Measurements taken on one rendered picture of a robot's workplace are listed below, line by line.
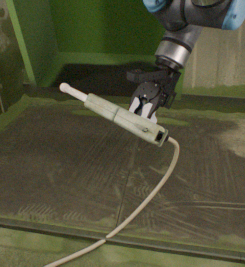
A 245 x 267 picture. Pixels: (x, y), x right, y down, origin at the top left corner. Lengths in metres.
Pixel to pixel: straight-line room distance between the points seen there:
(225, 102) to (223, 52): 0.33
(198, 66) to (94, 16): 0.87
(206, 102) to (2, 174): 1.32
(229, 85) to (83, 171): 1.12
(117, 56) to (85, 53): 0.16
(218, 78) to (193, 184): 0.87
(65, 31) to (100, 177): 0.71
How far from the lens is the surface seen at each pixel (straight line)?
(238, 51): 2.00
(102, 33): 1.35
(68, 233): 1.10
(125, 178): 1.29
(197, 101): 1.90
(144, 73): 0.70
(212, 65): 1.94
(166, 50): 0.75
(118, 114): 0.73
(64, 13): 1.36
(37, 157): 1.49
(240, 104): 1.95
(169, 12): 0.68
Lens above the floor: 0.90
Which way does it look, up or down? 32 degrees down
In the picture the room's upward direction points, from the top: straight up
